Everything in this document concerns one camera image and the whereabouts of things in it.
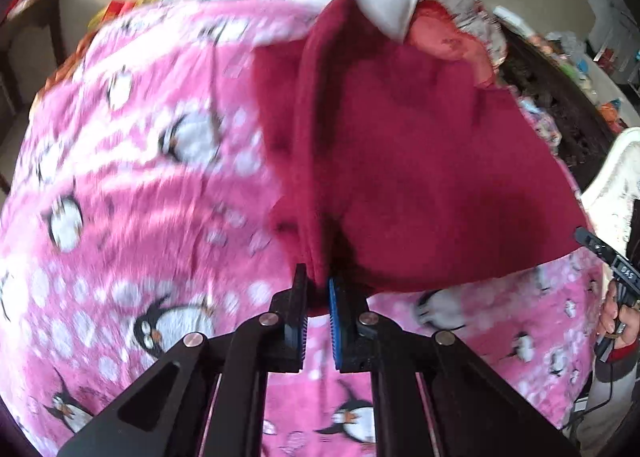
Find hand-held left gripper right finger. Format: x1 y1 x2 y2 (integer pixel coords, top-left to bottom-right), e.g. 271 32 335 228
328 274 583 457

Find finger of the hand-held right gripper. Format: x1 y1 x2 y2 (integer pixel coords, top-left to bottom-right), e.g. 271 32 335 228
574 227 621 265

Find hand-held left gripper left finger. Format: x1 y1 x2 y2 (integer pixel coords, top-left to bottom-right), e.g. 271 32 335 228
57 264 307 457

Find dark red sweater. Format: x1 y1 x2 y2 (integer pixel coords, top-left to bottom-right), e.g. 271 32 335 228
250 0 591 318

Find person's right forearm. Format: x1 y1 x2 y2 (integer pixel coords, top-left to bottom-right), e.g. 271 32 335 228
575 344 640 457

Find person's right hand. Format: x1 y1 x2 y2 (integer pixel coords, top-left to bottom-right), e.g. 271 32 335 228
600 282 640 353

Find small floral cloth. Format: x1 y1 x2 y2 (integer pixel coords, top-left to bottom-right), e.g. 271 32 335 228
517 97 563 158

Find dark carved wooden cabinet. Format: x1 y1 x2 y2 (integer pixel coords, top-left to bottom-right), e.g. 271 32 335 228
497 20 618 193

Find pink penguin print blanket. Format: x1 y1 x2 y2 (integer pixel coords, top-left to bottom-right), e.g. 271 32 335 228
0 0 616 457

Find pile of assorted clutter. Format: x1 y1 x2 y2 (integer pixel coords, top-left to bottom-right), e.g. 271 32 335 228
492 4 640 133

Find red heart-shaped cushion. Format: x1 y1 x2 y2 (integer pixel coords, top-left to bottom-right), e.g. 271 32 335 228
407 0 503 88

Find white pillow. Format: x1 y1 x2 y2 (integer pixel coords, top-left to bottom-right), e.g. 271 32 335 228
286 0 420 43

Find colourful snack packets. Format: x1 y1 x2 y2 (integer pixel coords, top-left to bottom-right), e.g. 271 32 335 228
87 0 166 33

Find brown wooden cabinet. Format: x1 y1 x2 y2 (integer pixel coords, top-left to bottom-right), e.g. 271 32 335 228
0 0 68 198

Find black cable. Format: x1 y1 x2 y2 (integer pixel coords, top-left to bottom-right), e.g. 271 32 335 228
562 332 621 438

